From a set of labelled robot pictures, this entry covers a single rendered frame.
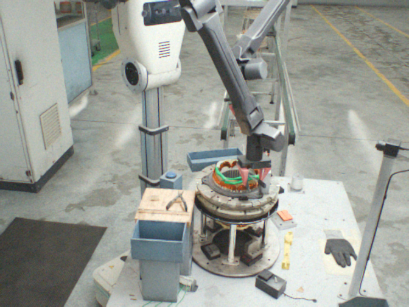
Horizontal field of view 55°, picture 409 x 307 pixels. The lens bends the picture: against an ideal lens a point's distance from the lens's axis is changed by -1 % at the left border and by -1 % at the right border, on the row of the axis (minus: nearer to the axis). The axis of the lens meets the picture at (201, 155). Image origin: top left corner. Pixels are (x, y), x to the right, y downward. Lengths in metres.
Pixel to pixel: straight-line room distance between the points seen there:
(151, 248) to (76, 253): 1.66
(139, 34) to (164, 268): 0.85
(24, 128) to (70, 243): 1.02
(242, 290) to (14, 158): 2.54
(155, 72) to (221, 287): 0.87
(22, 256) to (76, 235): 0.39
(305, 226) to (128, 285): 0.83
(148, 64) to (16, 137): 2.08
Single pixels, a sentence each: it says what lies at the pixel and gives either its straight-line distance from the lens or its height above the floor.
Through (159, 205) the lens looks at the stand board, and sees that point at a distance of 1.44.
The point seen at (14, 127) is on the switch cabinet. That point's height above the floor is 0.62.
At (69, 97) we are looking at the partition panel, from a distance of 5.37.
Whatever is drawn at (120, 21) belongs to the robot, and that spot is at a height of 1.64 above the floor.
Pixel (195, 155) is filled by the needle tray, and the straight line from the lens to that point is 1.82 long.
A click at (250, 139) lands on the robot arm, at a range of 1.30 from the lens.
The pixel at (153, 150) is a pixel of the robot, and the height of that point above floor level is 1.08.
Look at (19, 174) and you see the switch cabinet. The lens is 3.69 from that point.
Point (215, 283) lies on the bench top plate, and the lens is 1.55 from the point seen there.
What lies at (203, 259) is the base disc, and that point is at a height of 0.80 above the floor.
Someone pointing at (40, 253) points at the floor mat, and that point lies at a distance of 3.02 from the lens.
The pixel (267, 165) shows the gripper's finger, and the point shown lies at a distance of 1.35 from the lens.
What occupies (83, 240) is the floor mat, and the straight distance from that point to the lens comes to 3.04.
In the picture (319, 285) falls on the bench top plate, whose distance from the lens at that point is 1.61.
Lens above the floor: 1.88
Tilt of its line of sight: 27 degrees down
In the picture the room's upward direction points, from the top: 1 degrees clockwise
